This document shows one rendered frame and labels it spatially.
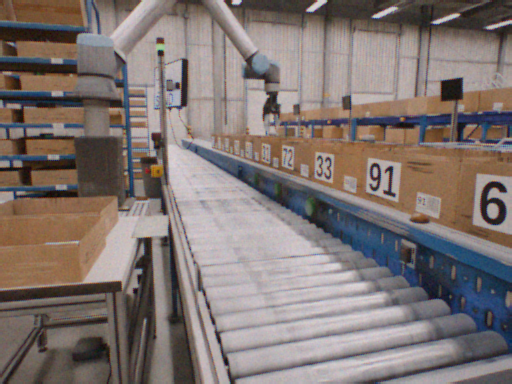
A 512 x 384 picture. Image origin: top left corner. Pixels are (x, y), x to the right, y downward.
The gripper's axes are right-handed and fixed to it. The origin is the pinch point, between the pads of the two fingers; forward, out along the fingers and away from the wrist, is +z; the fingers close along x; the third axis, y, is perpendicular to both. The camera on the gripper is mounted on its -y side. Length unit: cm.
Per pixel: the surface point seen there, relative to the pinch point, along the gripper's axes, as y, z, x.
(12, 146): -64, 11, -152
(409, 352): 155, 37, -28
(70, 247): 110, 27, -87
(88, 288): 111, 38, -83
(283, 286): 124, 37, -38
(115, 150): 30, 9, -82
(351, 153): 91, 8, -1
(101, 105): 26, -10, -87
